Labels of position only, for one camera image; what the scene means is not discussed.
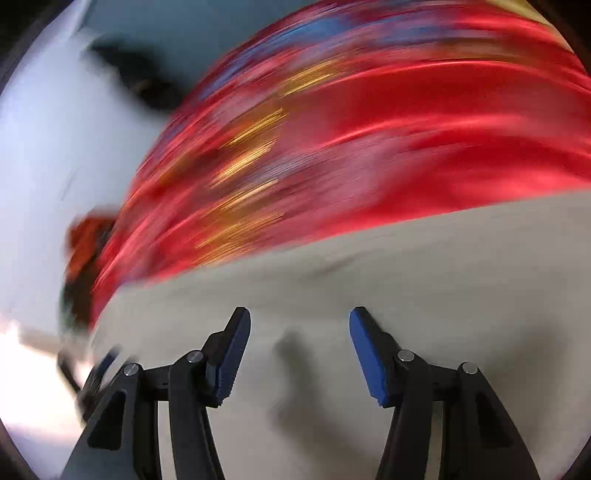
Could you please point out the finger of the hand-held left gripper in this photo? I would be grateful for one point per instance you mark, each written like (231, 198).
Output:
(99, 374)

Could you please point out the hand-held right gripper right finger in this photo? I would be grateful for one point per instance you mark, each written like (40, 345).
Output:
(367, 360)

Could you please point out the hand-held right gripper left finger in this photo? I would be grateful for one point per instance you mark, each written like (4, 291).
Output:
(231, 360)

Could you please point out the beige pants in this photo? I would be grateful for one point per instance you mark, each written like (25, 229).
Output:
(415, 267)

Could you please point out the orange cloth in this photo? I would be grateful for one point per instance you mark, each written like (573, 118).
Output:
(85, 244)

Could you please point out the red floral satin blanket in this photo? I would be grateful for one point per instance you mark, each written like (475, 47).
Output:
(415, 115)

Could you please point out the dark cloth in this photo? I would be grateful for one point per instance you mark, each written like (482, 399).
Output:
(143, 74)

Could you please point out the grey-blue curtain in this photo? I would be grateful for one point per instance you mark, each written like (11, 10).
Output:
(184, 27)

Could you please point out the yellow blanket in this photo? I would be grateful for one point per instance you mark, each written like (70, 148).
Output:
(521, 7)

